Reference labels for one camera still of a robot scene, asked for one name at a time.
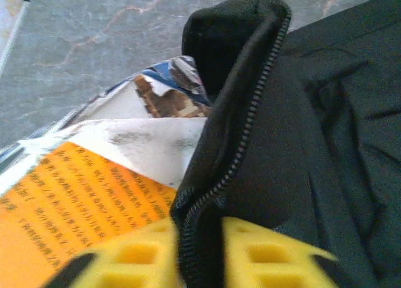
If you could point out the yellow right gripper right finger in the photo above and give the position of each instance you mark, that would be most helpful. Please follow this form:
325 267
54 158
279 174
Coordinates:
266 260

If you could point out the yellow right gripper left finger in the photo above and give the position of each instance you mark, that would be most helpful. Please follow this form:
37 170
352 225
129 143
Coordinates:
138 256

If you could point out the large orange torn-cover book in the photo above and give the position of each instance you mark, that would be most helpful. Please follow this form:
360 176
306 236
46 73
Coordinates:
78 200

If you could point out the black fabric backpack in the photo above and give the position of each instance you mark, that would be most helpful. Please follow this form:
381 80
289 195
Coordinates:
297 144

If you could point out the aluminium side rail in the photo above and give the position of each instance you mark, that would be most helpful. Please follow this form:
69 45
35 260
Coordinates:
14 34

